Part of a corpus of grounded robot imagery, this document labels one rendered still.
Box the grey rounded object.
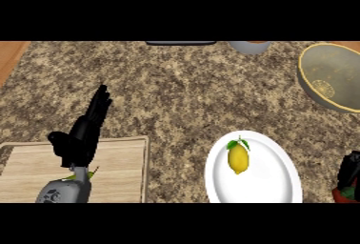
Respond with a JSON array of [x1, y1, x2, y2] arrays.
[[227, 40, 272, 56]]

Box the dark flat appliance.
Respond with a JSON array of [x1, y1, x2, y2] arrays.
[[143, 40, 218, 47]]

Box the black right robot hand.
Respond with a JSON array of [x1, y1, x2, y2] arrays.
[[334, 151, 360, 192]]

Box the pale wooden cutting board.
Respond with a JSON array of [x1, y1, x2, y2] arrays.
[[0, 135, 150, 204]]

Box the white plate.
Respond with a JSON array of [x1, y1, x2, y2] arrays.
[[203, 130, 303, 204]]

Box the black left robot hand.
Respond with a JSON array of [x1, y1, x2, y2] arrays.
[[45, 83, 113, 170]]

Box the grey bowl with yellow rim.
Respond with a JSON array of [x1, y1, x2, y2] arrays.
[[294, 42, 360, 114]]

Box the yellow lemon with green leaves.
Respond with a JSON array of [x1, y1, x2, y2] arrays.
[[224, 135, 252, 175]]

